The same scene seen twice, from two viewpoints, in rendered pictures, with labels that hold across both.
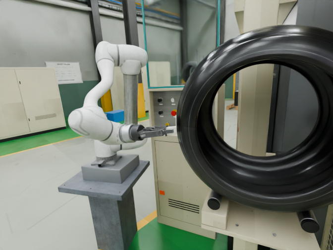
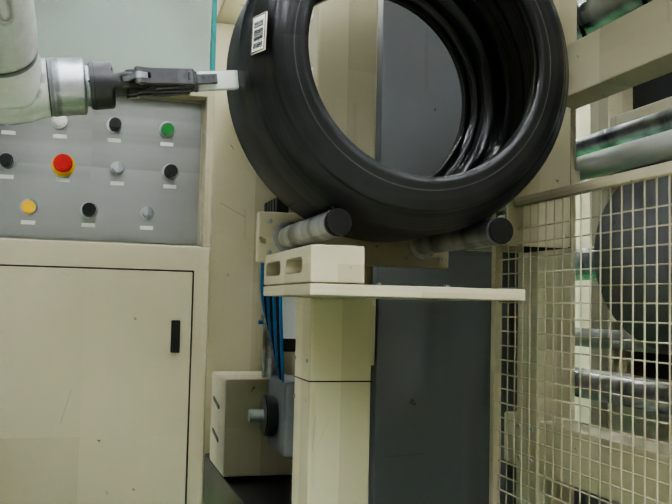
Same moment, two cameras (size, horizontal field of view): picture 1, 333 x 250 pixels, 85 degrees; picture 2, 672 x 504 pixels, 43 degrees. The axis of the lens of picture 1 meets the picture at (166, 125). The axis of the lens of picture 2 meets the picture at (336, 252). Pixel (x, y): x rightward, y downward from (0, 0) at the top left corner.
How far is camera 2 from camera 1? 1.02 m
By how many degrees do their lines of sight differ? 45
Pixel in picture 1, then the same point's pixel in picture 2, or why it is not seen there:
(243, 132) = not seen: hidden behind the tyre
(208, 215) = (328, 253)
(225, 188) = (367, 170)
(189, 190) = (106, 452)
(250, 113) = (340, 111)
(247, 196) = (406, 181)
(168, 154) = (30, 314)
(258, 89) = (353, 58)
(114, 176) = not seen: outside the picture
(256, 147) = not seen: hidden behind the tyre
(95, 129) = (29, 15)
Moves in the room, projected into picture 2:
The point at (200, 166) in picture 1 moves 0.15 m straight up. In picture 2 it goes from (315, 125) to (318, 29)
